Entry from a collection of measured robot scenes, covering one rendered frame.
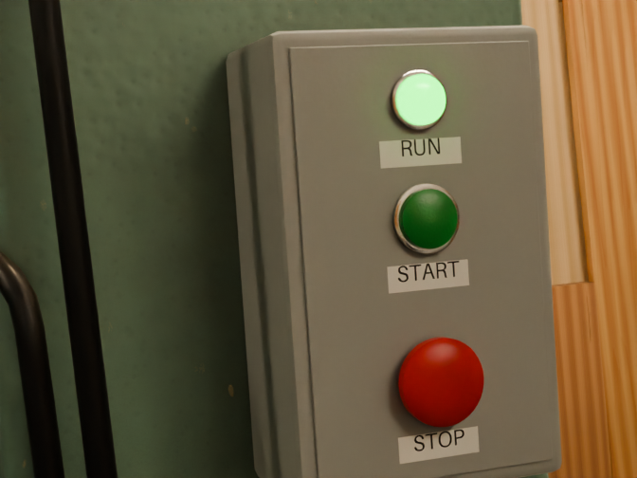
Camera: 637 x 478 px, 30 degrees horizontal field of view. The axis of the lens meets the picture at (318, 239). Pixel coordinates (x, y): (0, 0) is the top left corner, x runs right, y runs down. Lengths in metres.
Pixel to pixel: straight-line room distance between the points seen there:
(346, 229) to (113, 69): 0.11
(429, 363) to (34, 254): 0.14
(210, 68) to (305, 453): 0.15
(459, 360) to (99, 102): 0.16
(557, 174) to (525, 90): 1.78
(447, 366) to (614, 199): 1.85
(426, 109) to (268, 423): 0.12
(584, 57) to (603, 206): 0.27
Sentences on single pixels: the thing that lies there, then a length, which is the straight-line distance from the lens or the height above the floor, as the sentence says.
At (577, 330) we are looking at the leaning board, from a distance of 2.10.
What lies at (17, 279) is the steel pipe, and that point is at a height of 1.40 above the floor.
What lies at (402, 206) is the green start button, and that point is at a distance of 0.40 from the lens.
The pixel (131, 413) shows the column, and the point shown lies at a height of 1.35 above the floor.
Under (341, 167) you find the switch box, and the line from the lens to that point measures 0.39.
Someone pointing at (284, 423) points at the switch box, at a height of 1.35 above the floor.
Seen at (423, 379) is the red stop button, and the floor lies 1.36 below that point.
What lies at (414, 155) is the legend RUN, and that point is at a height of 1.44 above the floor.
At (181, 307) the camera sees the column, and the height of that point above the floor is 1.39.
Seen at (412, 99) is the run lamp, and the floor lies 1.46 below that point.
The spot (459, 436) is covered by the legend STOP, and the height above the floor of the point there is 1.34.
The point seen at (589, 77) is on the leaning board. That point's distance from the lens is 2.23.
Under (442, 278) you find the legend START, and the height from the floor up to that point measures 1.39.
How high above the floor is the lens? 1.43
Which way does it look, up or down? 3 degrees down
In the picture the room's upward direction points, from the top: 4 degrees counter-clockwise
